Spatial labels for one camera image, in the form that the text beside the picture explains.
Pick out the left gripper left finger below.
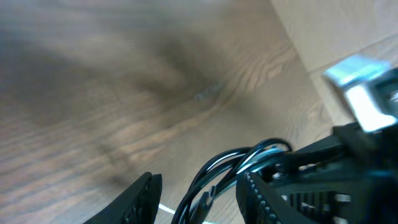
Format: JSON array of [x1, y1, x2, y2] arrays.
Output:
[[84, 172, 162, 224]]

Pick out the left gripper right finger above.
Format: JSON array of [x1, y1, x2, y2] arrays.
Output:
[[236, 172, 313, 224]]

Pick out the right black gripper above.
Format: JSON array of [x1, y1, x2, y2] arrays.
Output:
[[261, 123, 397, 223]]

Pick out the black usb cable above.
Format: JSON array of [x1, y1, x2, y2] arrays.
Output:
[[170, 138, 294, 224]]

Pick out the white usb cable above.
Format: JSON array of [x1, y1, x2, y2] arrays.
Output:
[[158, 146, 285, 224]]

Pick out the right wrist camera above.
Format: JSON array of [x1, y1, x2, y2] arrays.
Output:
[[323, 55, 397, 133]]

